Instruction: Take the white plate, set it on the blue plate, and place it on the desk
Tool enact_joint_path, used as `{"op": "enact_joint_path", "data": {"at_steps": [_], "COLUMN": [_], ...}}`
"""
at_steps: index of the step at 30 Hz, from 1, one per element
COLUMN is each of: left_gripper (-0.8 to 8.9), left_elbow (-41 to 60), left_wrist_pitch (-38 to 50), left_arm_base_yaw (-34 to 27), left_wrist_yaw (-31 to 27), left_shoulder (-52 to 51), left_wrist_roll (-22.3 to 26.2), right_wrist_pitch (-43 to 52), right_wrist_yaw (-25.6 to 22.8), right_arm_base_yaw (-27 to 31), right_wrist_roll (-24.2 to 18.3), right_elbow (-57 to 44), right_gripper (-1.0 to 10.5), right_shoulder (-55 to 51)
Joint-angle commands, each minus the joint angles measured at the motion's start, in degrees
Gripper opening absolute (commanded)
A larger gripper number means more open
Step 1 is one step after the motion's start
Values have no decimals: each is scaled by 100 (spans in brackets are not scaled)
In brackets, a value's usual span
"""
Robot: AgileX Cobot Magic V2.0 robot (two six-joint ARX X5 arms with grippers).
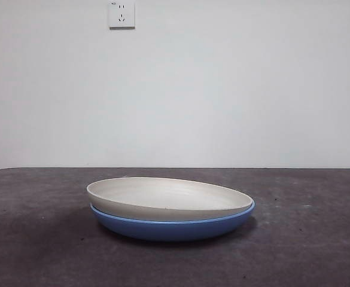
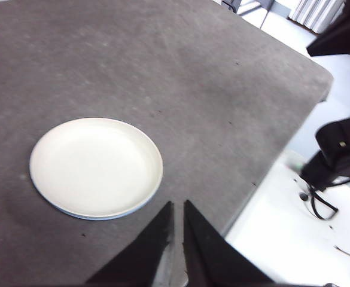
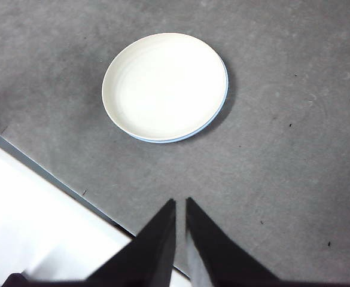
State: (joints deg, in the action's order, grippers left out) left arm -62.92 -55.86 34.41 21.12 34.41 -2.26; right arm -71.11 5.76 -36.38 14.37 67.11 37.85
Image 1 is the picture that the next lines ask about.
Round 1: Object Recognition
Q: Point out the blue round plate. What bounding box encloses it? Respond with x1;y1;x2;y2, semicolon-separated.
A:
90;200;257;243

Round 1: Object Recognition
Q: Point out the white wall socket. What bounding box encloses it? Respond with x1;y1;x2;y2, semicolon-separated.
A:
108;0;136;30

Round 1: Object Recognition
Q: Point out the white round plate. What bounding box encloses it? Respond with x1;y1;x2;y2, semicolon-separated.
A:
86;176;253;222

